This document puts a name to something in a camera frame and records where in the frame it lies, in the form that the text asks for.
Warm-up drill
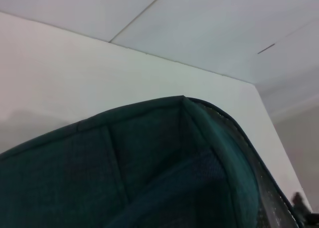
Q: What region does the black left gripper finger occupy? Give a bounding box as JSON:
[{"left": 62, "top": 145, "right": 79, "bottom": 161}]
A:
[{"left": 303, "top": 210, "right": 319, "bottom": 225}]

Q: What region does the dark teal insulated lunch bag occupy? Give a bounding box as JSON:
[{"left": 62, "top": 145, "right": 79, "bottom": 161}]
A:
[{"left": 0, "top": 95, "right": 311, "bottom": 228}]

